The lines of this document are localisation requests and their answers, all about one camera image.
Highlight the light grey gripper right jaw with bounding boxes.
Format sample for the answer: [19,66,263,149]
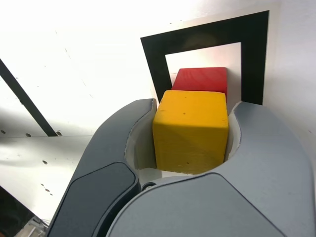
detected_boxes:
[105,101,316,237]

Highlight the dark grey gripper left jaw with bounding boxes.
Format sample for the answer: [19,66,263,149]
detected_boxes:
[46,98,158,237]

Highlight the yellow cube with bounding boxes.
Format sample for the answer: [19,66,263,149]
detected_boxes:
[152,89,230,175]

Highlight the red cube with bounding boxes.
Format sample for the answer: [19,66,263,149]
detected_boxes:
[171,67,229,96]

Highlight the black tape square outline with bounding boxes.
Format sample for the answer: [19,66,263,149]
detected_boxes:
[140,10,270,105]

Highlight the black tape strip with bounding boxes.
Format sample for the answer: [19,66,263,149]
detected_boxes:
[0,58,59,137]

